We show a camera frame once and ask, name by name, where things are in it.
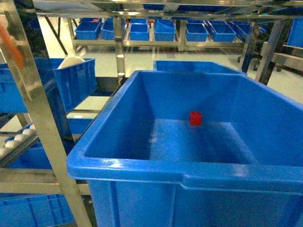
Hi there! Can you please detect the red magnetic cube block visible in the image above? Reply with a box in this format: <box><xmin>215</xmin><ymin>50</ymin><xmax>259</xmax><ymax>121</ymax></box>
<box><xmin>189</xmin><ymin>111</ymin><xmax>203</xmax><ymax>126</ymax></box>

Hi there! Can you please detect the large blue plastic tote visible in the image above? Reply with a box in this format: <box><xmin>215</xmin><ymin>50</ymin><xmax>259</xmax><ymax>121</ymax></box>
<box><xmin>66</xmin><ymin>70</ymin><xmax>303</xmax><ymax>227</ymax></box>

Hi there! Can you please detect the blue tote behind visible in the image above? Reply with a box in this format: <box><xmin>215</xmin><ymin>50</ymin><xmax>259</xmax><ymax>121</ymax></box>
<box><xmin>153</xmin><ymin>60</ymin><xmax>247</xmax><ymax>75</ymax></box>

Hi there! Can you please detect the blue crate with white object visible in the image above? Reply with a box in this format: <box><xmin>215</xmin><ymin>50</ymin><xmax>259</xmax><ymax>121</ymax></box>
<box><xmin>35</xmin><ymin>58</ymin><xmax>97</xmax><ymax>113</ymax></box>

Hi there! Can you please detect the low steel rack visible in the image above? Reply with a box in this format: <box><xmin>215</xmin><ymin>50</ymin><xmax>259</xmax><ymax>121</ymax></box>
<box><xmin>67</xmin><ymin>18</ymin><xmax>244</xmax><ymax>52</ymax></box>

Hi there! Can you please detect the steel shelf upright post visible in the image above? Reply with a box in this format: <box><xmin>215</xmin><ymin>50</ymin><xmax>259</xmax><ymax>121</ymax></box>
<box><xmin>0</xmin><ymin>0</ymin><xmax>91</xmax><ymax>227</ymax></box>

